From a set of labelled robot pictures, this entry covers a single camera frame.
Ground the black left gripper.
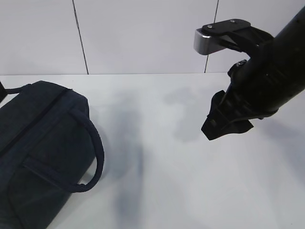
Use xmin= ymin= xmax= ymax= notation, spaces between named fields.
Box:
xmin=0 ymin=83 xmax=8 ymax=103

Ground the navy blue lunch bag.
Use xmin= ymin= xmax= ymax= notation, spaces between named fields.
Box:
xmin=0 ymin=81 xmax=105 ymax=229

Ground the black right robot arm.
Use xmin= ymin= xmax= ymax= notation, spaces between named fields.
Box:
xmin=193 ymin=10 xmax=305 ymax=140

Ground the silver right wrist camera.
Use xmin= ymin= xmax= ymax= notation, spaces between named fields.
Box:
xmin=193 ymin=19 xmax=274 ymax=57

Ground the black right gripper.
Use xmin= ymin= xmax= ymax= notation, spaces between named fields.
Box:
xmin=201 ymin=59 xmax=286 ymax=141

